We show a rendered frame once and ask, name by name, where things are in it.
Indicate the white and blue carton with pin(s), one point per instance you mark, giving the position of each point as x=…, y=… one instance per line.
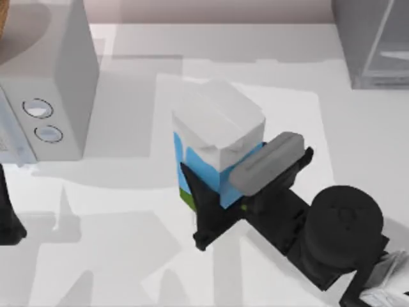
x=220, y=118

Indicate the small round microwave knob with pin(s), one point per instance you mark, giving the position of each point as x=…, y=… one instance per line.
x=48, y=133

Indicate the pale microwave oven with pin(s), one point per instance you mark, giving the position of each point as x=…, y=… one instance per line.
x=64, y=80

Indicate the grey cabinet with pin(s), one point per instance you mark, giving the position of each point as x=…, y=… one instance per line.
x=377, y=48

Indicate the large round microwave knob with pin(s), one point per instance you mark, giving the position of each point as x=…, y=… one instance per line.
x=37, y=108

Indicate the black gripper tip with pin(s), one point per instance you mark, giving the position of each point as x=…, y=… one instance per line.
x=9, y=224

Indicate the brown woven basket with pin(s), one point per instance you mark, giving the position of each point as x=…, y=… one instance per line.
x=3, y=16

